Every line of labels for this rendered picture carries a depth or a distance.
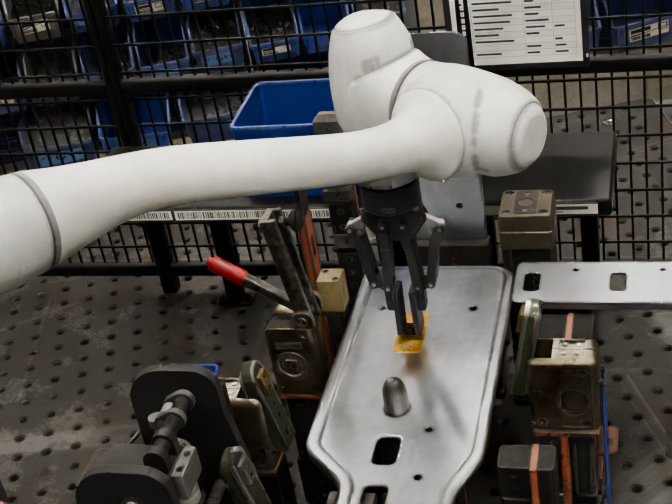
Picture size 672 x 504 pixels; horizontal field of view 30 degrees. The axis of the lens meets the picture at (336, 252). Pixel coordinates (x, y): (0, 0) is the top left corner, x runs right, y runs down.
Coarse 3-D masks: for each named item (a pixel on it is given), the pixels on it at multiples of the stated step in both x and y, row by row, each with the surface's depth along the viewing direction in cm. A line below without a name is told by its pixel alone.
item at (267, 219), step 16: (272, 208) 164; (256, 224) 164; (272, 224) 161; (288, 224) 162; (272, 240) 162; (288, 240) 165; (272, 256) 164; (288, 256) 164; (288, 272) 165; (304, 272) 168; (288, 288) 166; (304, 288) 169; (304, 304) 167
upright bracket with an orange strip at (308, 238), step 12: (300, 192) 171; (300, 204) 171; (312, 228) 176; (300, 240) 175; (312, 240) 176; (312, 252) 176; (312, 264) 176; (312, 276) 178; (312, 288) 179; (324, 324) 182; (324, 336) 183
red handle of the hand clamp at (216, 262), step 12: (216, 264) 168; (228, 264) 168; (228, 276) 168; (240, 276) 168; (252, 276) 169; (252, 288) 169; (264, 288) 169; (276, 288) 170; (276, 300) 169; (288, 300) 169; (312, 312) 170
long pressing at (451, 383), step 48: (480, 288) 179; (384, 336) 173; (432, 336) 171; (480, 336) 169; (336, 384) 165; (432, 384) 162; (480, 384) 161; (336, 432) 157; (384, 432) 156; (432, 432) 155; (480, 432) 154; (336, 480) 150; (384, 480) 149; (432, 480) 148
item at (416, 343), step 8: (408, 320) 170; (424, 320) 170; (408, 328) 167; (424, 328) 168; (400, 336) 168; (408, 336) 167; (416, 336) 167; (424, 336) 167; (400, 344) 166; (408, 344) 166; (416, 344) 166; (400, 352) 165; (408, 352) 165; (416, 352) 165
